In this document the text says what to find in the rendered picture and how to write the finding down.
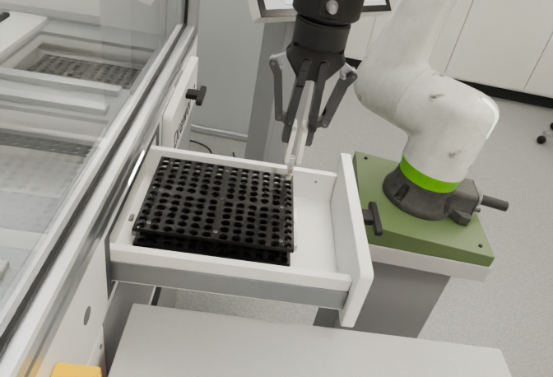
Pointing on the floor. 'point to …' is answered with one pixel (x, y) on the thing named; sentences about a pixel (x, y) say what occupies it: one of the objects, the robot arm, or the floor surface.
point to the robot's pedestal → (402, 291)
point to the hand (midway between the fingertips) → (295, 142)
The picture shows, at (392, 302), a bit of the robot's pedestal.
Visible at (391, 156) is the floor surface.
